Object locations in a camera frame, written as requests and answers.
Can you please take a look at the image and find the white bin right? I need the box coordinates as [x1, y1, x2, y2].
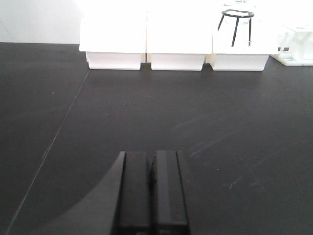
[208, 13, 278, 71]

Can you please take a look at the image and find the white bin left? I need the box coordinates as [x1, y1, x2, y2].
[79, 10, 146, 71]

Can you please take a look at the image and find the white bin middle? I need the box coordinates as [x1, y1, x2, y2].
[147, 10, 212, 71]

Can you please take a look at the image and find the white plastic rack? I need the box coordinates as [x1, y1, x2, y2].
[271, 24, 313, 66]

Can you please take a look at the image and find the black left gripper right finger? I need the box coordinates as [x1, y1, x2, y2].
[152, 150, 188, 235]

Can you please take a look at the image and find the black wire tripod stand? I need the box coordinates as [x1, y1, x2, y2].
[218, 9, 255, 47]

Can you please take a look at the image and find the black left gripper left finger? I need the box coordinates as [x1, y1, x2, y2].
[113, 151, 150, 235]

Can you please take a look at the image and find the white bin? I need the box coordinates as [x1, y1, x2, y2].
[79, 10, 146, 71]
[208, 13, 278, 71]
[147, 10, 212, 71]

